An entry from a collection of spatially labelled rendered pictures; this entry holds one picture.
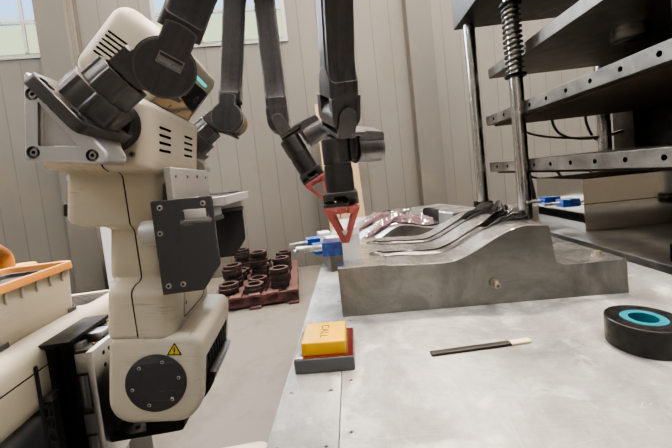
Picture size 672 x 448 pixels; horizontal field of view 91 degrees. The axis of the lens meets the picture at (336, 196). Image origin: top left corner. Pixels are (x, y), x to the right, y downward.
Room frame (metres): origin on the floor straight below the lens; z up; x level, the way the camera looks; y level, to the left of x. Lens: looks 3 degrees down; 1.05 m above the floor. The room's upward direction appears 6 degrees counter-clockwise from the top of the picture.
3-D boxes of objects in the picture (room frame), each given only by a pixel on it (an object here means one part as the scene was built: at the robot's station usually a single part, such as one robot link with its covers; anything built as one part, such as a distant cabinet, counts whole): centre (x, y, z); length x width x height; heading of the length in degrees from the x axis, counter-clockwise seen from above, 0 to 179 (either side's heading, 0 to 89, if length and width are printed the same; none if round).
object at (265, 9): (0.91, 0.13, 1.40); 0.11 x 0.06 x 0.43; 5
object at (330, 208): (0.65, -0.01, 0.97); 0.07 x 0.07 x 0.09; 88
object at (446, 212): (1.06, -0.18, 0.85); 0.50 x 0.26 x 0.11; 104
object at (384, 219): (1.05, -0.17, 0.90); 0.26 x 0.18 x 0.08; 104
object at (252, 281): (3.28, 0.85, 0.20); 1.09 x 0.79 x 0.39; 5
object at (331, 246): (0.66, 0.03, 0.91); 0.13 x 0.05 x 0.05; 87
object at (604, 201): (1.21, -1.07, 0.87); 0.50 x 0.27 x 0.17; 87
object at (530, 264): (0.70, -0.24, 0.87); 0.50 x 0.26 x 0.14; 87
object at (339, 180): (0.66, -0.01, 1.04); 0.10 x 0.07 x 0.07; 178
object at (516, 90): (1.44, -0.82, 1.10); 0.05 x 0.05 x 1.30
